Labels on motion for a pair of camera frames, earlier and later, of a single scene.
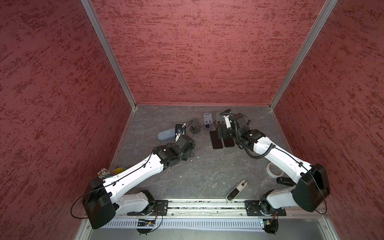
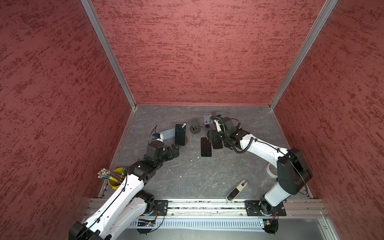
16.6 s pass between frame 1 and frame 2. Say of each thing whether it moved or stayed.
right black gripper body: moved
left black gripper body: moved
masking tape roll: stayed
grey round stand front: stayed
